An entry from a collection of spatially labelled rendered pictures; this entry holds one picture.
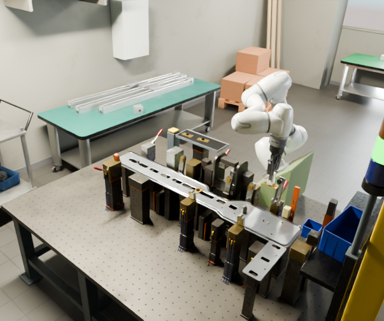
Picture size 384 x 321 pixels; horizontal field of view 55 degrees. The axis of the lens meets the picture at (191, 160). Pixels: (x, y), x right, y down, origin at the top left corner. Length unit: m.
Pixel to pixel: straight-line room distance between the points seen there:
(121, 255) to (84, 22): 3.06
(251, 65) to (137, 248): 4.95
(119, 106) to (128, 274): 2.54
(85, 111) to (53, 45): 0.79
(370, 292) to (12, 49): 3.80
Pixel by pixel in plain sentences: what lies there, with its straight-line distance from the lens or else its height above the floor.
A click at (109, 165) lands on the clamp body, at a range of 2.52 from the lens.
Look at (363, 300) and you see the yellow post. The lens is 1.48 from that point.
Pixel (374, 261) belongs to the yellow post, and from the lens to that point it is 1.37.
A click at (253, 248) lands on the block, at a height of 0.98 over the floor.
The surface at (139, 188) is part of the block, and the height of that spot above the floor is 0.99.
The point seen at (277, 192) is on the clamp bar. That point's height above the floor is 1.12.
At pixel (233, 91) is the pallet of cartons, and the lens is 6.36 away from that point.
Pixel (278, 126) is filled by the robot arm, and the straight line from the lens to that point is 1.82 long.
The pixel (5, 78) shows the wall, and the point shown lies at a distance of 4.31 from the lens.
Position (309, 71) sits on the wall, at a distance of 8.15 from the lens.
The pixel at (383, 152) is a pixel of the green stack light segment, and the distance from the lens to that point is 1.03.
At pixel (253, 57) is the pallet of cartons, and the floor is 0.78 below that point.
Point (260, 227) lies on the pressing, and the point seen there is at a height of 1.00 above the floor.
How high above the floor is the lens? 2.31
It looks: 29 degrees down
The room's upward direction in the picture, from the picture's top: 3 degrees clockwise
